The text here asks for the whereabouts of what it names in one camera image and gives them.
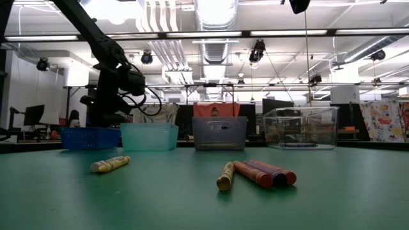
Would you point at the yellow crayon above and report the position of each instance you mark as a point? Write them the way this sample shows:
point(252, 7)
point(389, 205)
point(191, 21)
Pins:
point(115, 163)
point(225, 177)

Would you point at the purple crayon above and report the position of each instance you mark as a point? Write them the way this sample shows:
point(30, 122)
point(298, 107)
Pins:
point(278, 178)
point(298, 144)
point(288, 176)

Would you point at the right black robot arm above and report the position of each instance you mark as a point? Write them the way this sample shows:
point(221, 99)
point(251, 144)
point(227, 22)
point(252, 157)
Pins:
point(299, 5)

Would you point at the person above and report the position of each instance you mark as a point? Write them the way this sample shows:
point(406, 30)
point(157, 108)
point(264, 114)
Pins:
point(74, 119)

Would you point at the blue plastic basket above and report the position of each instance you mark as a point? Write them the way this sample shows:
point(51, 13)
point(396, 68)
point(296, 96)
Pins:
point(91, 139)

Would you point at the teal plastic bin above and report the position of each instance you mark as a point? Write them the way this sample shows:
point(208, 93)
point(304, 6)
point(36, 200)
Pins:
point(150, 137)

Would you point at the black ceiling spotlight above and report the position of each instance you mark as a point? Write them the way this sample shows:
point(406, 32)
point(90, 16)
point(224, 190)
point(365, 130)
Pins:
point(378, 55)
point(147, 57)
point(257, 51)
point(43, 64)
point(315, 79)

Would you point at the floral patterned cloth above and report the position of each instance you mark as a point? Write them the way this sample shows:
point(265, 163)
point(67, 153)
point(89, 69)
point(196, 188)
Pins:
point(169, 113)

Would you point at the black monitor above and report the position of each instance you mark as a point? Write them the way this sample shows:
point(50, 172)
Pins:
point(33, 115)
point(276, 103)

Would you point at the orange cloth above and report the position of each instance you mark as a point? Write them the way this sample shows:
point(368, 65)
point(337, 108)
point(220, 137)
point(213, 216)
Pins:
point(204, 109)

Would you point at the green table mat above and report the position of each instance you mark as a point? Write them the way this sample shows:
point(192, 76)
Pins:
point(159, 198)

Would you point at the grey translucent plastic bin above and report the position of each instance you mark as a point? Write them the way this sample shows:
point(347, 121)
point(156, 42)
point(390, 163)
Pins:
point(220, 137)

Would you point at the orange crayon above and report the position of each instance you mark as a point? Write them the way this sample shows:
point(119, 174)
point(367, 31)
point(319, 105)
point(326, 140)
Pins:
point(254, 175)

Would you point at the clear plastic bin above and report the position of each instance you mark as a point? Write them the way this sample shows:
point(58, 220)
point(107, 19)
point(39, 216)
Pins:
point(335, 127)

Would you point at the colourful floral cloth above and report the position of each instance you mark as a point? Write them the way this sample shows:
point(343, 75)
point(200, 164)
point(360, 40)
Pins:
point(383, 121)

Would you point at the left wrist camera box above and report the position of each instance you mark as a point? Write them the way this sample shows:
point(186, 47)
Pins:
point(135, 83)

